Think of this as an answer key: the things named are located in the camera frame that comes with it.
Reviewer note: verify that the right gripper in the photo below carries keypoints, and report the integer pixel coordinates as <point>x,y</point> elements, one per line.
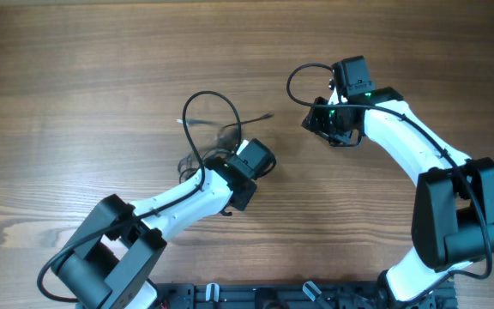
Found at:
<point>314,122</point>

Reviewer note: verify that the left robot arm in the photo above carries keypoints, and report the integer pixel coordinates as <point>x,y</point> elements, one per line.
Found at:
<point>107,261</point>

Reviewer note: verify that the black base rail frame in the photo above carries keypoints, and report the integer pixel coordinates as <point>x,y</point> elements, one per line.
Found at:
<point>268,296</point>

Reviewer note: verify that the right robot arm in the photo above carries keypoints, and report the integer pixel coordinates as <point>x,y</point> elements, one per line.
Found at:
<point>453,214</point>

